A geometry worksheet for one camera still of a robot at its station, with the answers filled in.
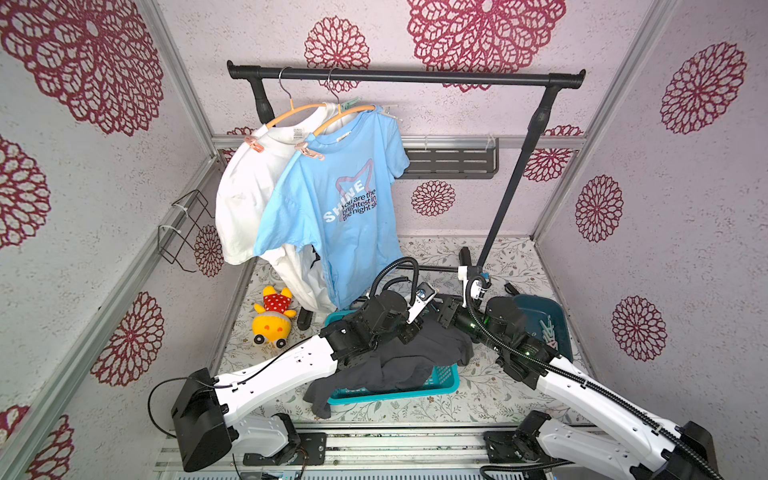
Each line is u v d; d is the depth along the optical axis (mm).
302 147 561
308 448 735
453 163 961
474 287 557
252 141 621
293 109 610
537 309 1001
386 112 693
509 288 1060
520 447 668
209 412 390
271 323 884
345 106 675
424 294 594
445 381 808
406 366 769
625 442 434
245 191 627
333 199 726
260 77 567
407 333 638
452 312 613
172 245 717
